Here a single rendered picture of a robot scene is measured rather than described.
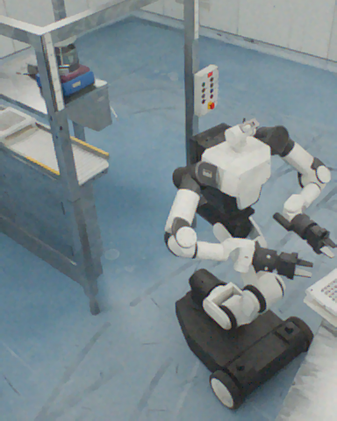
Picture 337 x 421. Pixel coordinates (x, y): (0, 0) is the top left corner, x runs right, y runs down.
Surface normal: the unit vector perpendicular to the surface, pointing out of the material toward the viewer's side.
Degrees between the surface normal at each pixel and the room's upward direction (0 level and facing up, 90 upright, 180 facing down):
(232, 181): 85
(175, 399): 0
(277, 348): 0
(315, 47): 90
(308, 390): 0
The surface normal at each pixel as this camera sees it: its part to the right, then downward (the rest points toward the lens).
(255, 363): -0.04, -0.78
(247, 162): 0.40, -0.22
